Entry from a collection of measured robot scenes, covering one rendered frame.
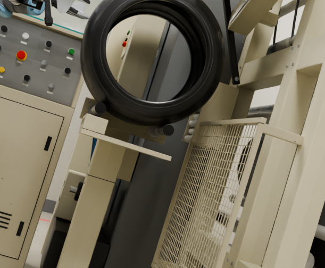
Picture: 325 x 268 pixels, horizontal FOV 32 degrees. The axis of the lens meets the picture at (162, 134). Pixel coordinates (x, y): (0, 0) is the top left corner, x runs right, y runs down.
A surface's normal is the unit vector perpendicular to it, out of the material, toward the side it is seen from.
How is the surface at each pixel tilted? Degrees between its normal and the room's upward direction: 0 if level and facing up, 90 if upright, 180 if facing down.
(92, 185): 90
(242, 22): 162
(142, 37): 90
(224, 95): 90
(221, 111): 90
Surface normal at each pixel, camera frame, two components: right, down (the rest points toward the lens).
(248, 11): -0.23, 0.91
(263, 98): 0.50, 0.11
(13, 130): 0.18, 0.00
